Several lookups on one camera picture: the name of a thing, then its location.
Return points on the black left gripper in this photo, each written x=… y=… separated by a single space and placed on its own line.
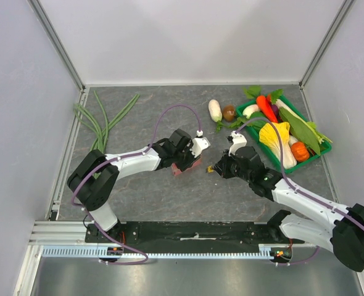
x=191 y=159

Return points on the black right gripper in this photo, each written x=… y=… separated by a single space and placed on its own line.
x=224 y=168

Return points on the pink express box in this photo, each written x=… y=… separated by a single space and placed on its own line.
x=177 y=171

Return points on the yellow utility knife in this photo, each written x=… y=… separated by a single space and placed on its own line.
x=210 y=169

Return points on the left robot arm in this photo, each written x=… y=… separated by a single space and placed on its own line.
x=95 y=177

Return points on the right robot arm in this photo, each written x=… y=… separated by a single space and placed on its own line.
x=326 y=224

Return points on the yellow cabbage toy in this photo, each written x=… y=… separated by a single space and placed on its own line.
x=276 y=138

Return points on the green leafy vegetable toy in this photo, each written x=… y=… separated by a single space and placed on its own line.
x=257 y=125

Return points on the white turnip toy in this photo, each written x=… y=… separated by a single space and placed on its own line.
x=249 y=110

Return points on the brown mushroom toy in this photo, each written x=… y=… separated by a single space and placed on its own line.
x=229 y=113

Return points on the orange pumpkin toy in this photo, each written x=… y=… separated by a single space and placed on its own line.
x=300 y=151

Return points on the white radish toy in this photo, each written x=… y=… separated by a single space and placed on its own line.
x=215 y=110

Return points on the orange carrot toy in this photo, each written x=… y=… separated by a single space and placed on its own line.
x=266 y=109

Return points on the green corn toy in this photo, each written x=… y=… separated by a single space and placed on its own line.
x=304 y=131

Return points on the green long beans bundle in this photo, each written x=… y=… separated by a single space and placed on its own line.
x=97 y=118

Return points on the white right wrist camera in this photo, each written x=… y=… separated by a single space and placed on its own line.
x=237 y=140

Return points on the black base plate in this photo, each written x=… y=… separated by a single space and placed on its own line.
x=135 y=232

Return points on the white cable duct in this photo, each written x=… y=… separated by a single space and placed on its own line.
x=65 y=251

